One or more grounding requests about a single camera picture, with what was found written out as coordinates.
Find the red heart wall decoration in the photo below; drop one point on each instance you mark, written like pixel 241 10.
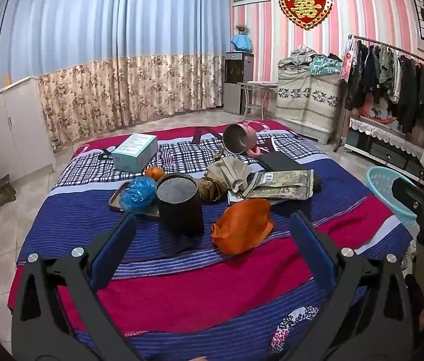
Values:
pixel 305 5

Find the white cabinet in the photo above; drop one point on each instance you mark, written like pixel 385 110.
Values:
pixel 9 131

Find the grey water dispenser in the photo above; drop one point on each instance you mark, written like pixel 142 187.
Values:
pixel 236 82

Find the blue cloth cover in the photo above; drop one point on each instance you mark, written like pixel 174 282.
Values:
pixel 242 42

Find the folding metal table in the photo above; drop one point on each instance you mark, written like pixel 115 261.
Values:
pixel 258 84

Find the pink hanging garment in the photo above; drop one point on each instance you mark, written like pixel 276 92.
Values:
pixel 348 64

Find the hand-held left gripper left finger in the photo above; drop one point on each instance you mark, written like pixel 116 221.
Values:
pixel 116 244

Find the orange plastic bag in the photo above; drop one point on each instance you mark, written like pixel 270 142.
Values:
pixel 243 225

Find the black waste bin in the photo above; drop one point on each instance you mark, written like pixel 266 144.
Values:
pixel 181 210

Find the light blue plastic basket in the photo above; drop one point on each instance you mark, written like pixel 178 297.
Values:
pixel 381 184

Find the patterned cloth covered furniture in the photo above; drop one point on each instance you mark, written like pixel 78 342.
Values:
pixel 305 97

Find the low cabinet with lace cloth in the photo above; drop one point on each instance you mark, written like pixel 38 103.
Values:
pixel 381 135

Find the olive folded cloth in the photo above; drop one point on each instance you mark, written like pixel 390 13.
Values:
pixel 234 171

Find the grey clothes pile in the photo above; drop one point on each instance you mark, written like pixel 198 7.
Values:
pixel 298 57

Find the black flat case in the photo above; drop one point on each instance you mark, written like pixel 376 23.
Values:
pixel 279 161

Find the brown tray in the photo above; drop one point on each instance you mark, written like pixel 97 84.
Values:
pixel 116 199

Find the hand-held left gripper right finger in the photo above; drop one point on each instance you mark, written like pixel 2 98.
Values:
pixel 311 244

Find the teal cardboard box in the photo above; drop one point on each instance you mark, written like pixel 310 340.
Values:
pixel 135 150

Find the metal clothes rack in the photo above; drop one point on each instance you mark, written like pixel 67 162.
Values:
pixel 384 45

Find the blue and floral curtain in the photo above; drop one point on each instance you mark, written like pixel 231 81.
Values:
pixel 121 45

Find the teal patterned cloth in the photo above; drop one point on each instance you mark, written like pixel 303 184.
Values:
pixel 324 64

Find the row of hanging clothes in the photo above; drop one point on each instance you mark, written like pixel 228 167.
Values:
pixel 403 79

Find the pink metal pot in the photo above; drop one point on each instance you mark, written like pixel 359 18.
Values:
pixel 238 137

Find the blue plastic bag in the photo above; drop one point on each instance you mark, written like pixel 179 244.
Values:
pixel 138 194

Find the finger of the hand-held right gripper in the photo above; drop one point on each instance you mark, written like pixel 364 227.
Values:
pixel 411 195

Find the small potted plant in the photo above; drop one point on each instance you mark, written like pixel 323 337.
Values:
pixel 242 28

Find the green printed packet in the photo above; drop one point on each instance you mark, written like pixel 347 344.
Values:
pixel 283 184

